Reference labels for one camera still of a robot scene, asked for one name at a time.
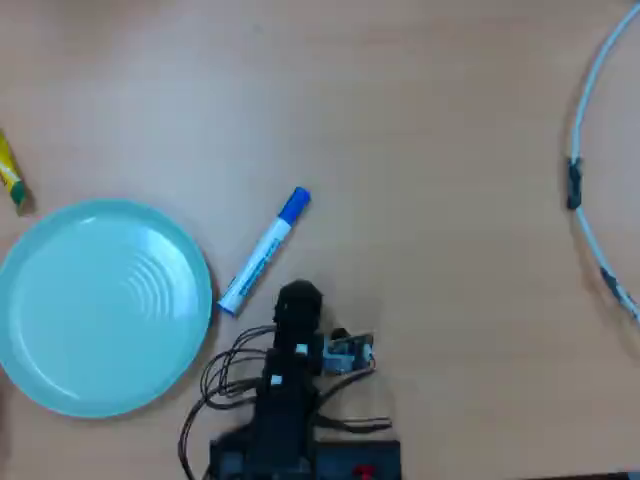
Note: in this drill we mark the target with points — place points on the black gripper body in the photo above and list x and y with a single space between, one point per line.
299 306

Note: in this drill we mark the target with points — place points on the blue white marker pen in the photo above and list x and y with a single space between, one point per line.
264 251

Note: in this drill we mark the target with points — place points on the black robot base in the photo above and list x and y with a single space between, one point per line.
360 457

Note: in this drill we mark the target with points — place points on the light blue plate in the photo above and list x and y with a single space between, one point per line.
100 310

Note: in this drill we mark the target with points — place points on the long black tape piece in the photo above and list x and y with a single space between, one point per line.
574 182

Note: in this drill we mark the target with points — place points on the short black tape piece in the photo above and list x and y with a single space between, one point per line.
610 282

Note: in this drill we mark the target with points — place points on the yellow green tube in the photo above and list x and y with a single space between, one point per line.
11 175

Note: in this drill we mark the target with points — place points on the blue wrist camera board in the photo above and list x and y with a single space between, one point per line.
345 354

